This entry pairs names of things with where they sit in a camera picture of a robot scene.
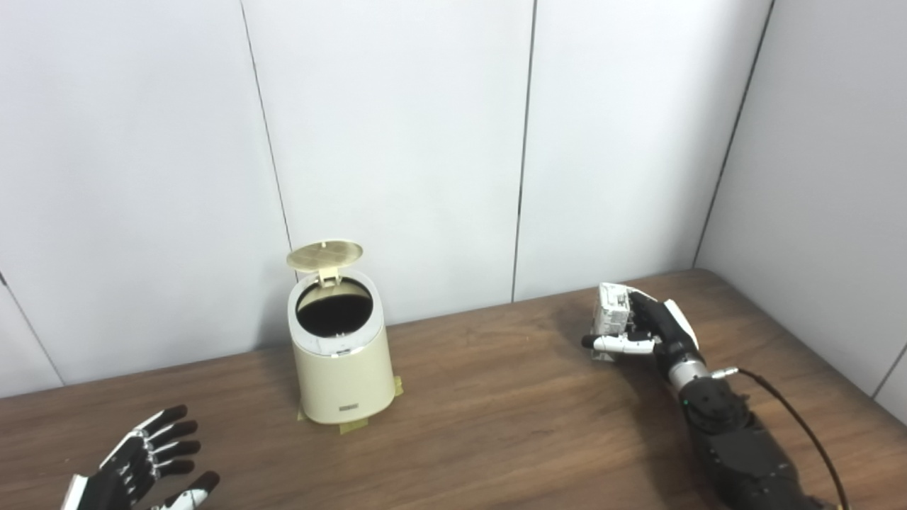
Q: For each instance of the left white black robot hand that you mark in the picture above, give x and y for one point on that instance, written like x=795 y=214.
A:
x=117 y=482

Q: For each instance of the white green milk carton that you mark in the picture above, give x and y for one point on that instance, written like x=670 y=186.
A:
x=611 y=312

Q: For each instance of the cream-colored round bin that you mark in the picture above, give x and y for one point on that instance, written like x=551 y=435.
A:
x=344 y=382

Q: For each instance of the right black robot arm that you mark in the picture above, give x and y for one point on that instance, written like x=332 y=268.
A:
x=737 y=446

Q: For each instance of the cream round bin lid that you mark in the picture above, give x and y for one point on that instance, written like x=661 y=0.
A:
x=324 y=255

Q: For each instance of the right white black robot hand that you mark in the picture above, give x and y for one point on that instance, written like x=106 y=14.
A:
x=666 y=329

